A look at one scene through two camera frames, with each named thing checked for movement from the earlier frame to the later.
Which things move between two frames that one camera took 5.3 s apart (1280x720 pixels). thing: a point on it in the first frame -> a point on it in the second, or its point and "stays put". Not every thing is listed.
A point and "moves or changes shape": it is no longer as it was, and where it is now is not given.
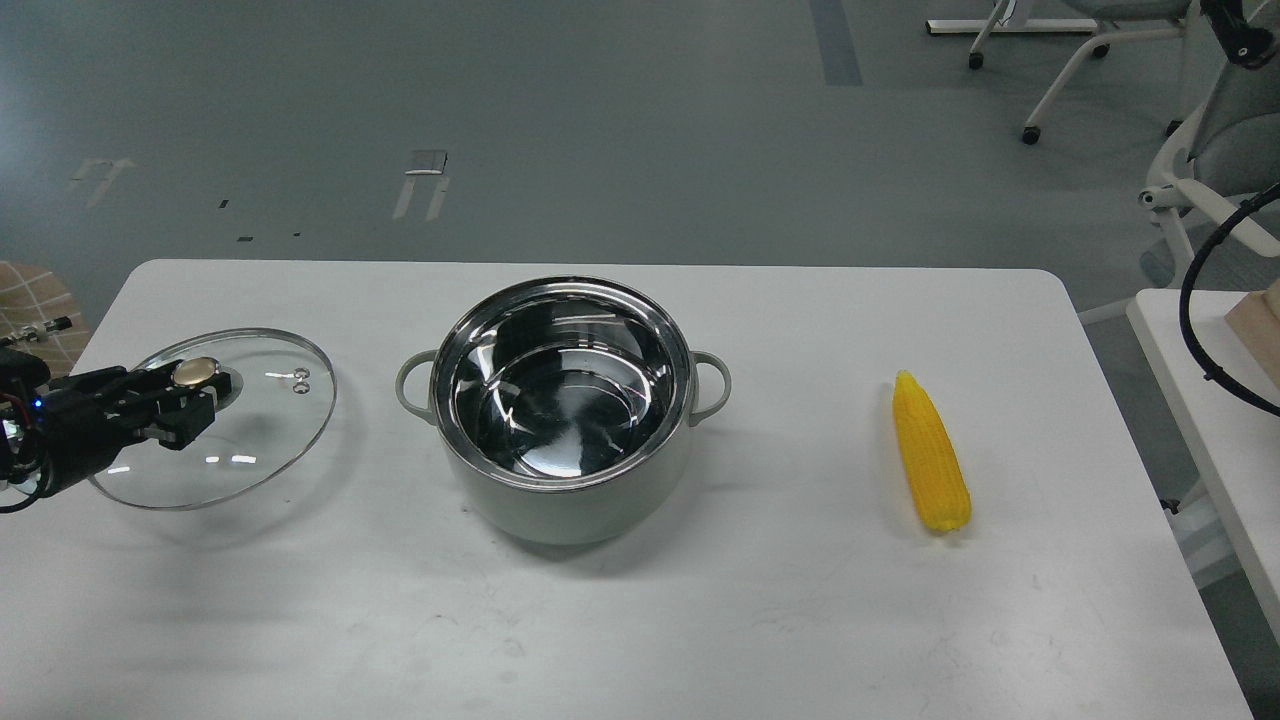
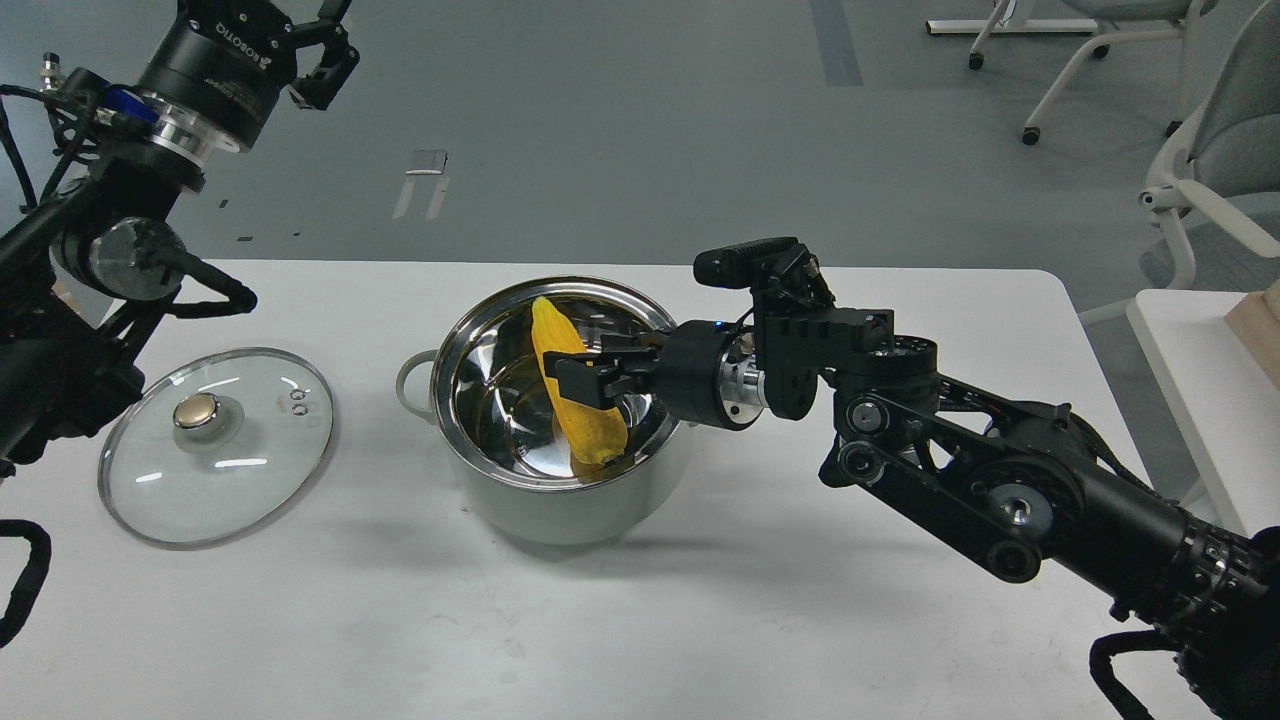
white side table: (1229, 444) stays put
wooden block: (1256, 318) stays put
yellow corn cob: (930, 462) moves or changes shape
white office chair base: (1014, 16) stays put
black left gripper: (80, 419) -> (222, 65)
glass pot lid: (280, 404) moves or changes shape
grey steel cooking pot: (564, 406) stays put
